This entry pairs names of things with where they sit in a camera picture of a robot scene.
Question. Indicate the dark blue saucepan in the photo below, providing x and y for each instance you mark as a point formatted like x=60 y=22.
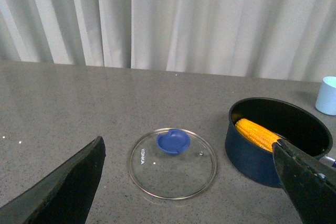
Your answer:
x=292 y=123

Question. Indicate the white curtain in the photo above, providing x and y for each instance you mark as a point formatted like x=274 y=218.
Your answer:
x=276 y=39

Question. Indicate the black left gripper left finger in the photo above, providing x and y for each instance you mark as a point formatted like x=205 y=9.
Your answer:
x=63 y=196

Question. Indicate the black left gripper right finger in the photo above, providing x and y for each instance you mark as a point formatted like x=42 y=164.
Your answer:
x=309 y=184

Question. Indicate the glass lid with blue knob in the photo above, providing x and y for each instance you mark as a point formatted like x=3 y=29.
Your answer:
x=172 y=164

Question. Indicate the yellow corn cob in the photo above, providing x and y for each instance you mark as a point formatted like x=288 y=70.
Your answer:
x=257 y=134

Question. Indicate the light blue cup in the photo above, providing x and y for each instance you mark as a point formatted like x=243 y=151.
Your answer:
x=325 y=102

